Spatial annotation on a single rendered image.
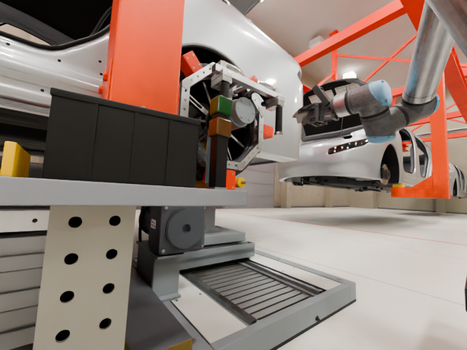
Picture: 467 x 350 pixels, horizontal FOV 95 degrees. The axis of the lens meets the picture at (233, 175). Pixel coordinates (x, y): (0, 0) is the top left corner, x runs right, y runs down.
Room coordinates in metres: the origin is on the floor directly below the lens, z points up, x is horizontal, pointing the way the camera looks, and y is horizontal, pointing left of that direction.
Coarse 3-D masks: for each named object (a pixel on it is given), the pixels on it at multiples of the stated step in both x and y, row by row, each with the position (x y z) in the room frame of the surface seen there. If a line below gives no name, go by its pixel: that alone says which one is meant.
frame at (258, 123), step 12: (204, 72) 1.02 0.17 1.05; (180, 84) 0.97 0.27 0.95; (192, 84) 0.98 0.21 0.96; (180, 96) 0.96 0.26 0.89; (252, 96) 1.22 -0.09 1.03; (180, 108) 0.95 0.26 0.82; (252, 132) 1.30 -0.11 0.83; (252, 144) 1.29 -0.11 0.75; (204, 156) 1.05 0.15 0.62; (240, 156) 1.24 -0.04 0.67; (252, 156) 1.23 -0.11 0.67; (228, 168) 1.13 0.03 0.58; (240, 168) 1.17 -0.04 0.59
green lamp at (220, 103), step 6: (222, 96) 0.46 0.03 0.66; (216, 102) 0.46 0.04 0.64; (222, 102) 0.46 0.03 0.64; (228, 102) 0.47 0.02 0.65; (210, 108) 0.48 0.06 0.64; (216, 108) 0.46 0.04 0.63; (222, 108) 0.46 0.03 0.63; (228, 108) 0.47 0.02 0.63; (210, 114) 0.48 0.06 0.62; (228, 114) 0.47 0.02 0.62
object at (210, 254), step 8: (208, 248) 1.15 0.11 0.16; (216, 248) 1.12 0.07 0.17; (224, 248) 1.15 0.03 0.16; (232, 248) 1.18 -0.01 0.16; (240, 248) 1.22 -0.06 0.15; (248, 248) 1.25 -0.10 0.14; (184, 256) 1.01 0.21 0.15; (192, 256) 1.04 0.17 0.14; (200, 256) 1.06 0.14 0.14; (208, 256) 1.09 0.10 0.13; (216, 256) 1.12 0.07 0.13; (224, 256) 1.15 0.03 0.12; (232, 256) 1.18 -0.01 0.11; (240, 256) 1.22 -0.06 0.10; (248, 256) 1.25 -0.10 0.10; (184, 264) 1.01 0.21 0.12; (192, 264) 1.04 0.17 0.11; (200, 264) 1.06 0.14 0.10; (208, 264) 1.09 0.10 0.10
